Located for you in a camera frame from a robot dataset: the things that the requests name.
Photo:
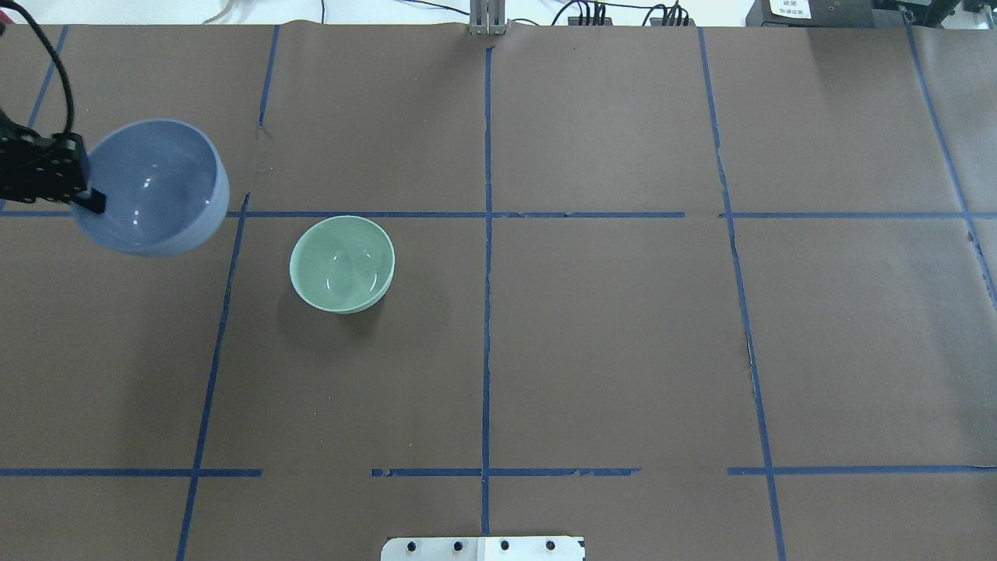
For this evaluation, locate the black connector block right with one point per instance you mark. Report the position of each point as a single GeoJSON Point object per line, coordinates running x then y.
{"type": "Point", "coordinates": [673, 15]}

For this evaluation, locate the green bowl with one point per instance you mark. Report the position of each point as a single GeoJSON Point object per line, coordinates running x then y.
{"type": "Point", "coordinates": [343, 265]}

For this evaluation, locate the horizontal blue tape strip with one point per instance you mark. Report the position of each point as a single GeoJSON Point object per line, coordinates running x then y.
{"type": "Point", "coordinates": [132, 472]}

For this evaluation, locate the black device with label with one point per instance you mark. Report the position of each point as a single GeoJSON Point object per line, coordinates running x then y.
{"type": "Point", "coordinates": [822, 14]}

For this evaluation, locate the vertical blue tape strip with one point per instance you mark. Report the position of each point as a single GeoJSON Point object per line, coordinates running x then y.
{"type": "Point", "coordinates": [196, 468]}

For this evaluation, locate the black connector block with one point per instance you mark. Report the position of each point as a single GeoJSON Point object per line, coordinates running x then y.
{"type": "Point", "coordinates": [590, 14]}
{"type": "Point", "coordinates": [673, 15]}

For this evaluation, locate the blue bowl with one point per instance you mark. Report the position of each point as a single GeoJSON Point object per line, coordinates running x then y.
{"type": "Point", "coordinates": [166, 189]}

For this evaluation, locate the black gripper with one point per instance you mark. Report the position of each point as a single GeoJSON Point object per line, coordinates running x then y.
{"type": "Point", "coordinates": [44, 173]}

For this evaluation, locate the grey aluminium post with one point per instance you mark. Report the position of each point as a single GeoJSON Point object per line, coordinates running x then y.
{"type": "Point", "coordinates": [488, 18]}

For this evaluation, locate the black connector block left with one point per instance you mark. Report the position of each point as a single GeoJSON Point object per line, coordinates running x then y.
{"type": "Point", "coordinates": [590, 14]}

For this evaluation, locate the white metal mounting plate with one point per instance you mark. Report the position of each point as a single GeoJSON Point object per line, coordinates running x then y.
{"type": "Point", "coordinates": [560, 547]}

